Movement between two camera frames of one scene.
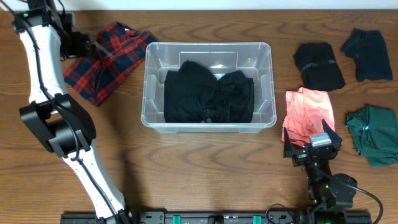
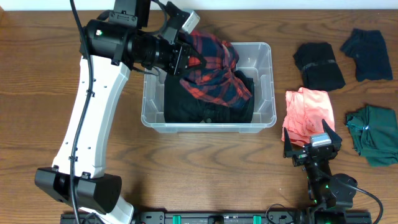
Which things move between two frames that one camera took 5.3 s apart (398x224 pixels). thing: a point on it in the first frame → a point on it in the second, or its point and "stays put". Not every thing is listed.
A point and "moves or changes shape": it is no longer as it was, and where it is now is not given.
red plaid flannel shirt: x=117 y=50 moves or changes shape
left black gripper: x=79 y=43 → x=181 y=58
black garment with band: x=320 y=69 stays put
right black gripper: x=300 y=157 stays put
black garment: x=193 y=94 stays put
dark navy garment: x=369 y=49 stays put
